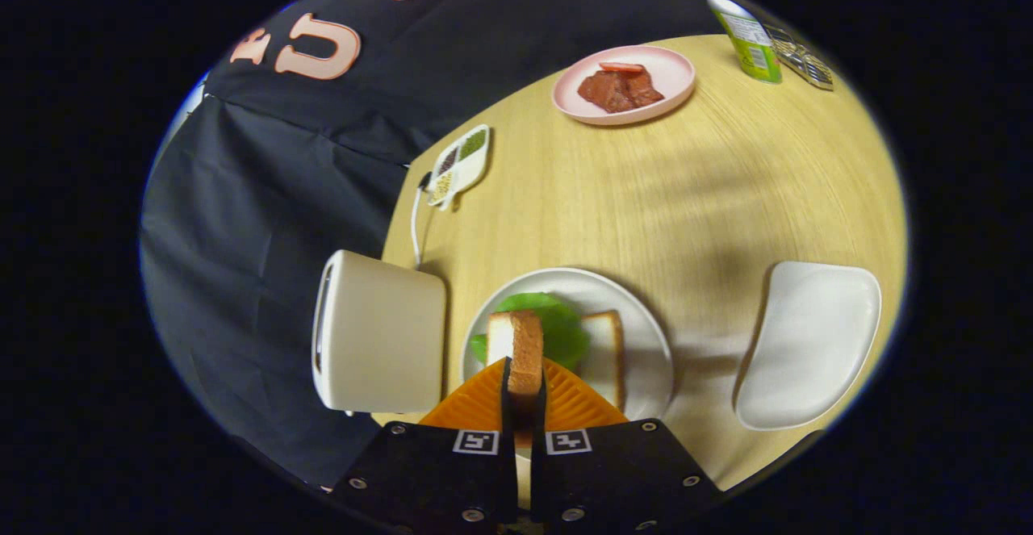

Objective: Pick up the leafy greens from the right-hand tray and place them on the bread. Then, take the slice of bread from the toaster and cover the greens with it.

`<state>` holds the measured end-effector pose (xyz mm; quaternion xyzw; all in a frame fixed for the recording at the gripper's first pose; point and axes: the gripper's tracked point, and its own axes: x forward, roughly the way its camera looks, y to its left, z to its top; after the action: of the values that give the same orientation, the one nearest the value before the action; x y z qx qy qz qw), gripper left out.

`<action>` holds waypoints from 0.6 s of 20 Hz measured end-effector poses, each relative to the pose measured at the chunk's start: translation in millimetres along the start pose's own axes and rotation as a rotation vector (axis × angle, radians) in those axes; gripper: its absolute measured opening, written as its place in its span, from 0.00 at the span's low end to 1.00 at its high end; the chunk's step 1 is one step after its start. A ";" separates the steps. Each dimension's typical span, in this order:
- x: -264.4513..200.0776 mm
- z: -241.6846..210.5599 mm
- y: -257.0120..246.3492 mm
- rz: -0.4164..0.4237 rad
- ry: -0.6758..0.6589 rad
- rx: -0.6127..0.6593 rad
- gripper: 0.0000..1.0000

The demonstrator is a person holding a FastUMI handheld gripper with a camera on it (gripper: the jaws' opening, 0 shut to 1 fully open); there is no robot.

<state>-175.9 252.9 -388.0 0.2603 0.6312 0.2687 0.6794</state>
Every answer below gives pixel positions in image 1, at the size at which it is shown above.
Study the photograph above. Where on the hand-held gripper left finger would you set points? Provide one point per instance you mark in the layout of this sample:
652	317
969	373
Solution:
506	406

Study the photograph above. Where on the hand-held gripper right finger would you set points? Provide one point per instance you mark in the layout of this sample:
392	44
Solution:
539	414

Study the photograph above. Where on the toasted bread slice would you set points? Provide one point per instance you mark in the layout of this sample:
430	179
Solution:
526	349

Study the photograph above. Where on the green lettuce leaf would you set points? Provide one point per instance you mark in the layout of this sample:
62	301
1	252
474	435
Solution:
565	333

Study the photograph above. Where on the white bread slice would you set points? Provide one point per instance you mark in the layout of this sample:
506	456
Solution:
604	353

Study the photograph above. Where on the white round plate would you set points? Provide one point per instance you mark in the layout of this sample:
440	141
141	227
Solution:
637	333

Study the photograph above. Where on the white toaster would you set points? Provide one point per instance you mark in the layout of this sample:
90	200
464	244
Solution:
379	333

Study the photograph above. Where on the white divided spice tray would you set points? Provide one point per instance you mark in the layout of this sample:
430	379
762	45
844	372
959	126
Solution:
462	168

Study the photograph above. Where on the white square plate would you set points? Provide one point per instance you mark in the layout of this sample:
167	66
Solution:
807	341

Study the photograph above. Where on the brown meat pieces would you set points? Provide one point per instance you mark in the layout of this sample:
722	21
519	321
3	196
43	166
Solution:
617	91

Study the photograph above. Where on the red sausage slice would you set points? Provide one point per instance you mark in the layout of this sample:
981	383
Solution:
621	67

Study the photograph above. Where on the pink round plate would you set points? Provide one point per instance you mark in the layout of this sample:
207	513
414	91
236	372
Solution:
674	75

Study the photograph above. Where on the green bottle with silver cap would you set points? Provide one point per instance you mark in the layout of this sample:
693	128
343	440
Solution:
750	43

